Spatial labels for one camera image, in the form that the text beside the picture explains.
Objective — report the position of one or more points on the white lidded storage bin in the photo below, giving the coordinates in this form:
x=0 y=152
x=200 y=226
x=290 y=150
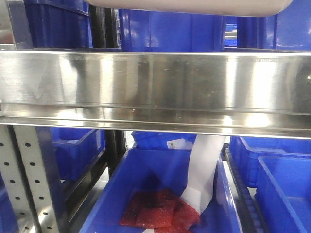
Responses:
x=242 y=8

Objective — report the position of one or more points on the blue bin rear lower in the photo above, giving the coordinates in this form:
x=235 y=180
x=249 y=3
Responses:
x=163 y=141

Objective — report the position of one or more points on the blue bin lower left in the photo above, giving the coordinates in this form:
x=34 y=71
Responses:
x=75 y=149

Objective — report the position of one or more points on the blue bin upper centre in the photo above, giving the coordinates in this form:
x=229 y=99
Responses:
x=152 y=31

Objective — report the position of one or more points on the blue bin far right rear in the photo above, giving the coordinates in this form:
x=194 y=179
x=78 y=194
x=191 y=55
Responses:
x=246 y=151

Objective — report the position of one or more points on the blue bin upper left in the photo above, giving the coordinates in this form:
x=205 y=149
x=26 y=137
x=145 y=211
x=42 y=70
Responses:
x=59 y=23

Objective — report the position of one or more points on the perforated steel shelf upright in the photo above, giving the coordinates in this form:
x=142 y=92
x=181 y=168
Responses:
x=29 y=169

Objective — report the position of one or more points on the blue bin lower right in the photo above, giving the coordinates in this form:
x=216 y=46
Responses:
x=284 y=193

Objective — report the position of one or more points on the blue bin upper right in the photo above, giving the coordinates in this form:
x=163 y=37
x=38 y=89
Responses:
x=288 y=30

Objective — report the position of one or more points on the red bubble wrap pack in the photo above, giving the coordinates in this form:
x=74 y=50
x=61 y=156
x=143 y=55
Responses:
x=161 y=211

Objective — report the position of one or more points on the stainless steel shelf rail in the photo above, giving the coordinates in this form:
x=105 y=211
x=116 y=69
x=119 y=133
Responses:
x=251 y=93

